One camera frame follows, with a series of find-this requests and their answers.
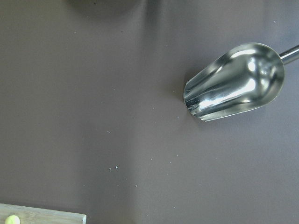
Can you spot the steel scoop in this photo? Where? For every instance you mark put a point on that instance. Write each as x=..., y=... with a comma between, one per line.
x=247, y=77

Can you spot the bamboo cutting board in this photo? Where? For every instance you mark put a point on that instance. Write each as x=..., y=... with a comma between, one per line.
x=30, y=215

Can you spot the yellow plastic knife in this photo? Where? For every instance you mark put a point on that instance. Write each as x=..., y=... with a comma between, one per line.
x=12, y=219

